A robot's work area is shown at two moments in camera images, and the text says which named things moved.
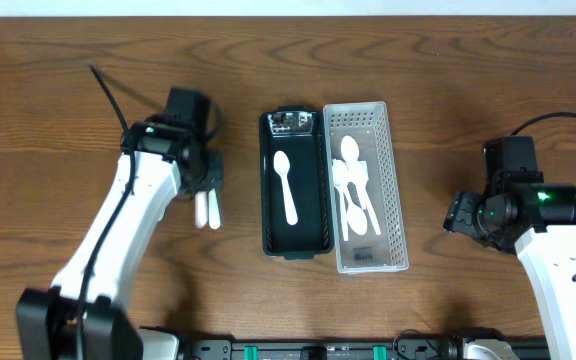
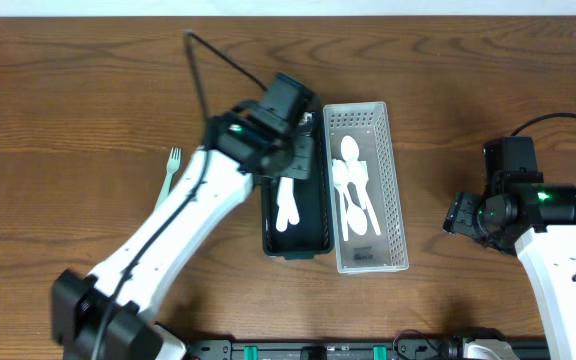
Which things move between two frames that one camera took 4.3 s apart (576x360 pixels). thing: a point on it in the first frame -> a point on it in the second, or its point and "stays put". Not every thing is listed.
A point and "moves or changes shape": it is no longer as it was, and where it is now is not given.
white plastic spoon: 359,173 stays put
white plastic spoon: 350,149 stays put
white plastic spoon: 340,175 stays put
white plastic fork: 201,209 moves or changes shape
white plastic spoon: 356,215 stays put
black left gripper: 213,175 -> 301,156
